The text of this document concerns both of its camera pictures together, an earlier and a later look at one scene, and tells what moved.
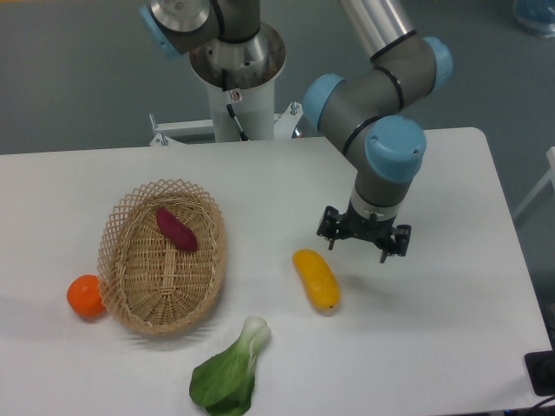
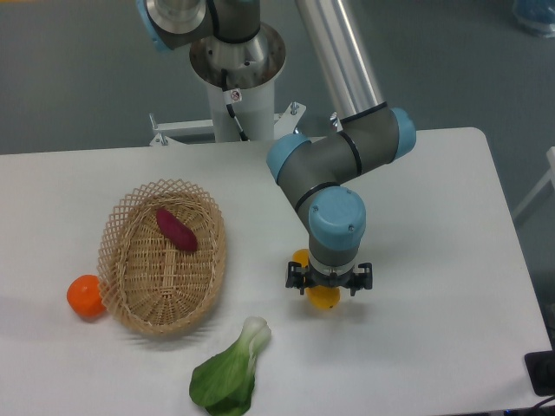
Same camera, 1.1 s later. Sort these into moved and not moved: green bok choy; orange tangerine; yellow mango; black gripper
Moved: black gripper
Not moved: green bok choy; orange tangerine; yellow mango
